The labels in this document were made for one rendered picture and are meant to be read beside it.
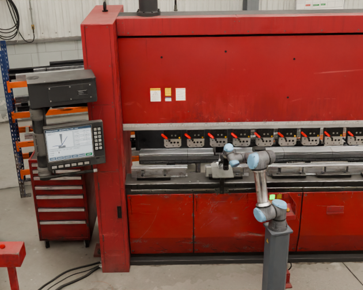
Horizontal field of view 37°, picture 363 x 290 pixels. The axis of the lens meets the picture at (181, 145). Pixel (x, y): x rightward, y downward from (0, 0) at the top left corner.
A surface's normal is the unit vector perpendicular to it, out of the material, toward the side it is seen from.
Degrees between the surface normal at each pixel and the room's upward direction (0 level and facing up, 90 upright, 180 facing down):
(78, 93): 90
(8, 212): 0
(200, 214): 90
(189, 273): 0
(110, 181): 90
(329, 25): 90
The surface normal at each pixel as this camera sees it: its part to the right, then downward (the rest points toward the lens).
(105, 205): 0.00, 0.40
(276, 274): 0.26, 0.39
